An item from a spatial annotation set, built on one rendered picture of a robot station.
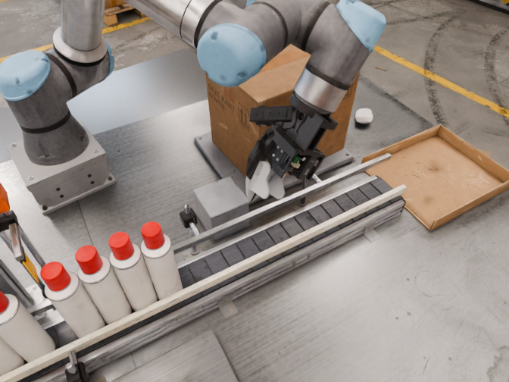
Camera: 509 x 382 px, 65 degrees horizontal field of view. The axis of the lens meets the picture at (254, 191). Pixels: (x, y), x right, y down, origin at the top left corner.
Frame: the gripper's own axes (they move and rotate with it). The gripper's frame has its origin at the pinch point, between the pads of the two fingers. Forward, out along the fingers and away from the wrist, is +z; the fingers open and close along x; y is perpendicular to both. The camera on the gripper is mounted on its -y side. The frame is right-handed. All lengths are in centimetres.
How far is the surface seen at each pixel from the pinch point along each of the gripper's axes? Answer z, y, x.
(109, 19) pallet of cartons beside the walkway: 67, -330, 83
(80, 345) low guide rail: 31.4, 4.6, -24.1
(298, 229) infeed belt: 10.0, 0.1, 19.6
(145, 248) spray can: 11.9, 1.1, -17.3
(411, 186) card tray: -4, 0, 54
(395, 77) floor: -9, -137, 228
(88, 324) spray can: 27.7, 3.2, -23.3
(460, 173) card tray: -12, 3, 67
